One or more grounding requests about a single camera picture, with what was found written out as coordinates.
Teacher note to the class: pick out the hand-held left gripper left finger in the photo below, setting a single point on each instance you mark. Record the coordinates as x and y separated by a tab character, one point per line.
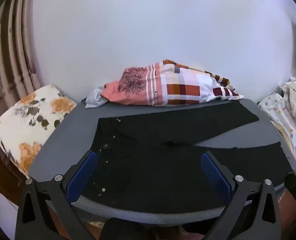
81	172

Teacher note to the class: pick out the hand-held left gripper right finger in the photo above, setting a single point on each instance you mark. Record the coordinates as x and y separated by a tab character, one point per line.
214	175

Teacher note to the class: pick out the black pants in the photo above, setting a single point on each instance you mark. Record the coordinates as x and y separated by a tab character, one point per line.
150	155

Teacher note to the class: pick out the grey mesh mattress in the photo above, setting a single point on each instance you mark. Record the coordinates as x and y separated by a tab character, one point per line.
88	112

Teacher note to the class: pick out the grey striped cloth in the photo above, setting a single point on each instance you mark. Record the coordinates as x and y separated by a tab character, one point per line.
94	100

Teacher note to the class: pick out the floral pillow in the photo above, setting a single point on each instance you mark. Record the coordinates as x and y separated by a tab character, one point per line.
25	120

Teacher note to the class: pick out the white dotted blanket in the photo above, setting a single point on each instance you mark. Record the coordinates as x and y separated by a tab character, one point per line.
287	110

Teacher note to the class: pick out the beige patterned curtain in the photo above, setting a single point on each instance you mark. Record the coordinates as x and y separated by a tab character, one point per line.
15	42

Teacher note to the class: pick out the wooden bed frame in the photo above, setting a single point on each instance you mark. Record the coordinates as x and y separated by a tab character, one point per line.
0	175

